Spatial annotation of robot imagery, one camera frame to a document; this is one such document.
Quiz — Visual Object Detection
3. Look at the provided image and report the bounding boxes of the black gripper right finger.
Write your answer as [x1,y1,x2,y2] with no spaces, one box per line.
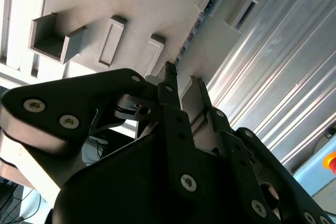
[182,77,336,224]

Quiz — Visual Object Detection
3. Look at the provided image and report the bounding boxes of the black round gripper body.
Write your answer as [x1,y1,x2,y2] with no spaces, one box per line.
[52,134,256,224]

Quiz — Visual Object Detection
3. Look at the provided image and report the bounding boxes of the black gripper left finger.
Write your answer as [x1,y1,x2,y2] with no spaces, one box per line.
[0,61,206,206]

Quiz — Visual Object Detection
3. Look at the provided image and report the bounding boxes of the green RAM stick black chips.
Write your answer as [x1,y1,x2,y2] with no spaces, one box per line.
[175,0,229,65]

